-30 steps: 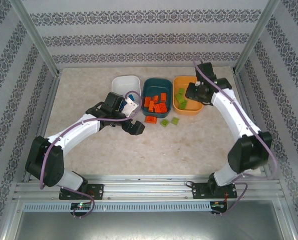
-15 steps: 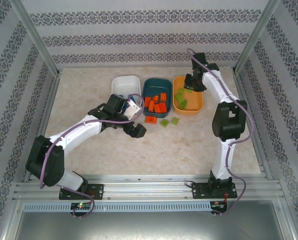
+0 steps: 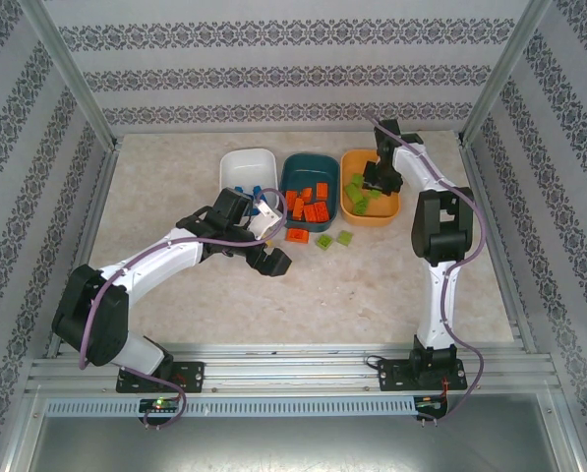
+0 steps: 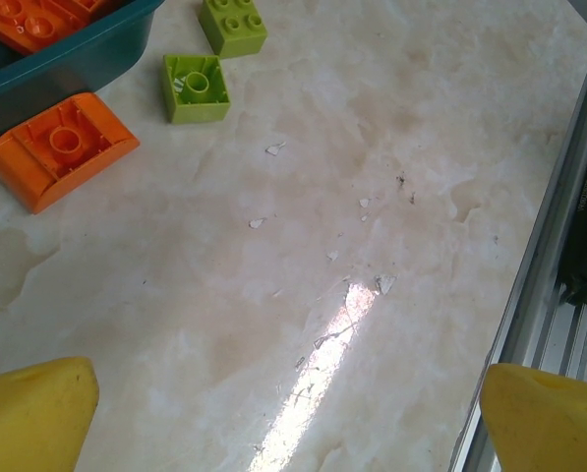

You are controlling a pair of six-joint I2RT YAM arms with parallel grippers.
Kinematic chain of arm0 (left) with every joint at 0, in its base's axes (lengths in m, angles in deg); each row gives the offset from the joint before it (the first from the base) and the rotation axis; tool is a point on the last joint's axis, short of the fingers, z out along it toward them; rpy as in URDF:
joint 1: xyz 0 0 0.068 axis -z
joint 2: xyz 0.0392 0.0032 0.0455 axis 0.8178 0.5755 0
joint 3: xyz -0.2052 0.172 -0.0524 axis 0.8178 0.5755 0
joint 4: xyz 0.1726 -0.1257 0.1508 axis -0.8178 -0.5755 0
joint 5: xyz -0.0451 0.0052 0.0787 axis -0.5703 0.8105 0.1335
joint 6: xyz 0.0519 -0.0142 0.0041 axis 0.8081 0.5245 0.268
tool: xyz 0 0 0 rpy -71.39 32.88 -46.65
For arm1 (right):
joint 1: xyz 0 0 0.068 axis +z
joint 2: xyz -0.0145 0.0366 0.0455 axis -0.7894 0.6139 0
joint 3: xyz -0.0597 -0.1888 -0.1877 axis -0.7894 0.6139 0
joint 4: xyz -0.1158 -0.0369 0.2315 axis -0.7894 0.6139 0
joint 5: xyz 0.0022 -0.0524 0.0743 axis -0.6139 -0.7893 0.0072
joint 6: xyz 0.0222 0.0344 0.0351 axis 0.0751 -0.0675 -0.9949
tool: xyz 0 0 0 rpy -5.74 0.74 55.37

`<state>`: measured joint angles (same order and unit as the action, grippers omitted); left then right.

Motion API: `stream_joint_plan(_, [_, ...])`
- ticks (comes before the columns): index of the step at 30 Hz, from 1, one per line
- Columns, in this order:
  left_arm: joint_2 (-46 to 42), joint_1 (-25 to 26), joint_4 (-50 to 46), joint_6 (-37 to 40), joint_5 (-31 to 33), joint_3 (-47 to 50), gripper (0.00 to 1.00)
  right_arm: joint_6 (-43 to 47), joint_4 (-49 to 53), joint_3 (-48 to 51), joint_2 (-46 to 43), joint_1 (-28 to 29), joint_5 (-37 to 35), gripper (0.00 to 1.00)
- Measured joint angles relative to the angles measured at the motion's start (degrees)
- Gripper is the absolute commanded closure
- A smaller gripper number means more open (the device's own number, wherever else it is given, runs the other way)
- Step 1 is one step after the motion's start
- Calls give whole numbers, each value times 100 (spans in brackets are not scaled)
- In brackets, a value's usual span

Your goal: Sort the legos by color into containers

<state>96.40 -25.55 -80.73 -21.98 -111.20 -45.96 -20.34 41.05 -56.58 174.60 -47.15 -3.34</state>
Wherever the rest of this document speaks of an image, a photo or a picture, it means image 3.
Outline yellow-orange plastic container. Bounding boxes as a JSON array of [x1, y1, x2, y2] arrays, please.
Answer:
[[339, 148, 403, 228]]

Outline teal plastic container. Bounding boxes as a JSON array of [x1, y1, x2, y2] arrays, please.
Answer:
[[278, 152, 341, 232]]

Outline white plastic container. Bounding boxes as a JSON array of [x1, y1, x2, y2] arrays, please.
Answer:
[[218, 147, 280, 212]]

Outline black controller board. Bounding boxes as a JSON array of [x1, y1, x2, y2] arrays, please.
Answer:
[[139, 397, 181, 414], [414, 393, 450, 413]]

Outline grey metal front panel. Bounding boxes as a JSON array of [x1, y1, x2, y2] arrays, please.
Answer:
[[7, 387, 582, 472]]

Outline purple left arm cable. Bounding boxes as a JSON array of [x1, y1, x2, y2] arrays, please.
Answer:
[[79, 188, 289, 434]]

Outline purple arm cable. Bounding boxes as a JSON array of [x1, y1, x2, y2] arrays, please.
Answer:
[[79, 188, 289, 434], [364, 111, 486, 424]]

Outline aluminium side rail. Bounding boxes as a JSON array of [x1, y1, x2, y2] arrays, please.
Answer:
[[44, 140, 125, 360], [457, 137, 540, 355]]

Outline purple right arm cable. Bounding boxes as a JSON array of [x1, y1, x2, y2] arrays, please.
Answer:
[[364, 111, 486, 424]]

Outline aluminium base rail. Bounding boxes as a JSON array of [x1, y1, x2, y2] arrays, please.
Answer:
[[25, 342, 556, 394]]

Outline slotted grey cable duct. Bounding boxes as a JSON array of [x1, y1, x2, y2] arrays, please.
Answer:
[[43, 395, 418, 419]]

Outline aluminium corner post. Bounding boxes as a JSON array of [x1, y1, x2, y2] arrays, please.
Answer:
[[458, 0, 567, 147], [17, 0, 122, 148]]

